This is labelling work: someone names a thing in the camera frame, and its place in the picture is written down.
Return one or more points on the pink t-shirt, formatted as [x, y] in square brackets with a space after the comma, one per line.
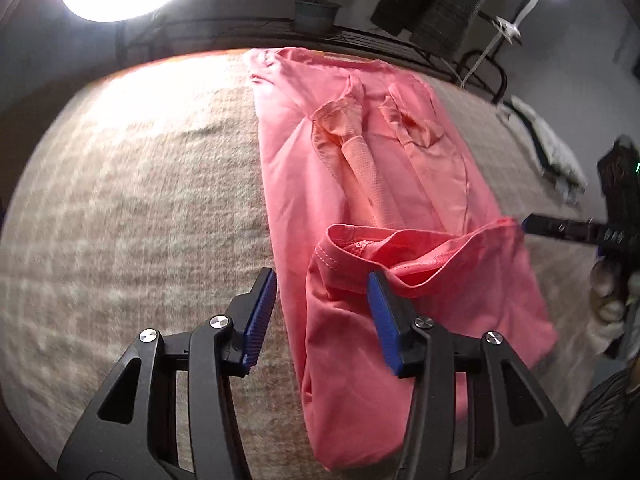
[310, 170]

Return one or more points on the white pillow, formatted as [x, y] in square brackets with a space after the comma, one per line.
[552, 142]

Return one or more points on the black metal clothes rack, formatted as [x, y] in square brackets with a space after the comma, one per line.
[300, 27]

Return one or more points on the grey plaid coat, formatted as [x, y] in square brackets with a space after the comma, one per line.
[460, 5]

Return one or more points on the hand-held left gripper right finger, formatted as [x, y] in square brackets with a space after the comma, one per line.
[382, 320]

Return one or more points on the beige plaid blanket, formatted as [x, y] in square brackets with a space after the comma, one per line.
[140, 210]

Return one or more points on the potted plant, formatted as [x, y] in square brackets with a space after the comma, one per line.
[315, 12]

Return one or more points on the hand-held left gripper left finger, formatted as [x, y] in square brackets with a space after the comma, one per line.
[260, 320]

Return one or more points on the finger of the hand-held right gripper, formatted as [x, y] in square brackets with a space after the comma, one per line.
[560, 230]

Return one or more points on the black chair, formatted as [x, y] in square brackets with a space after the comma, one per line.
[482, 72]

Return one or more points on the person's right forearm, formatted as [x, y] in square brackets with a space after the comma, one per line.
[607, 420]

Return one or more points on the person's right hand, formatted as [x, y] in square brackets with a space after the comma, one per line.
[605, 285]

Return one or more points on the stack of folded clothes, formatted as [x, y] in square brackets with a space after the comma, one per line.
[560, 175]

